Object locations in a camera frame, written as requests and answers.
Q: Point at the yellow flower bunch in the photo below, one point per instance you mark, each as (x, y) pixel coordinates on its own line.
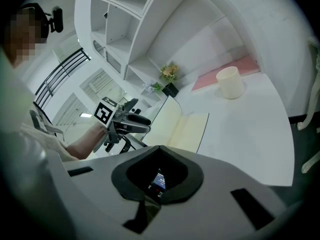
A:
(169, 71)

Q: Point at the person's beige shirt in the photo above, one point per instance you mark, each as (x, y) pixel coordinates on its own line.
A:
(15, 109)

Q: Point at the white ornate chair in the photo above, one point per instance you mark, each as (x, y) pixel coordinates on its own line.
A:
(312, 109)

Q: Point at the white appliance with black top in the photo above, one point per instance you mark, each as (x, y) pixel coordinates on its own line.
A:
(131, 104)

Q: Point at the white shelf hutch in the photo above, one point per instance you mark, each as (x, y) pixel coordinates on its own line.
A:
(120, 21)

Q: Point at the pink mat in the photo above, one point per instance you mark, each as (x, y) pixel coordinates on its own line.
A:
(250, 65)

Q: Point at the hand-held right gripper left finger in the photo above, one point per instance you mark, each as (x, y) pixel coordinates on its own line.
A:
(105, 196)

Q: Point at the cream-paged book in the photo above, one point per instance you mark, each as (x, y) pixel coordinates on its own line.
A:
(187, 129)

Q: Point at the person's head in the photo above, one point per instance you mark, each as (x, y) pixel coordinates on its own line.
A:
(22, 34)

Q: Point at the ceiling light panel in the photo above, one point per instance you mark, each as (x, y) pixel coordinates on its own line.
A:
(85, 114)

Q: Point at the person's left forearm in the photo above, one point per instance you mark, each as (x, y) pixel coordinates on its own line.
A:
(87, 141)

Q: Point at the cream cup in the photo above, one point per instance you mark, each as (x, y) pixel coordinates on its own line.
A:
(230, 84)

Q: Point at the black head-worn camera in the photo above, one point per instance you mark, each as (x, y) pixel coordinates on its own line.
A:
(57, 19)

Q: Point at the black metal railing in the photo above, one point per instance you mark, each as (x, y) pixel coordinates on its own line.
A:
(59, 69)

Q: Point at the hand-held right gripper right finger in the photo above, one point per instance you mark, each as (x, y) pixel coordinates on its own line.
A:
(212, 199)

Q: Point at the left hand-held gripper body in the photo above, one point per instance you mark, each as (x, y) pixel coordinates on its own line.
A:
(103, 114)

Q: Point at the purple flower bunch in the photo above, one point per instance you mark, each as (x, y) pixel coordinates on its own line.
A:
(151, 87)

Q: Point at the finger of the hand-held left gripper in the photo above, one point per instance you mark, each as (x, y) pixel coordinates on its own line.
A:
(135, 129)
(140, 119)

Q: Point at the black square vase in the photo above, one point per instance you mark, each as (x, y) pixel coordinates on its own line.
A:
(170, 90)

